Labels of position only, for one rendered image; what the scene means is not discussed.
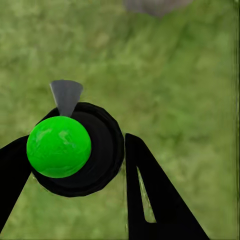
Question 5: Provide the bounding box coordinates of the pesticide atomizer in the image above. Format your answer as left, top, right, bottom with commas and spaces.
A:
26, 80, 125, 198

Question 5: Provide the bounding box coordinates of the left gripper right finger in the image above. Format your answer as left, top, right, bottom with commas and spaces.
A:
124, 134, 209, 240

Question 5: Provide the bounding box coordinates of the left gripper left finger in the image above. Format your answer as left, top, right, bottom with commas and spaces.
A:
0, 134, 31, 232

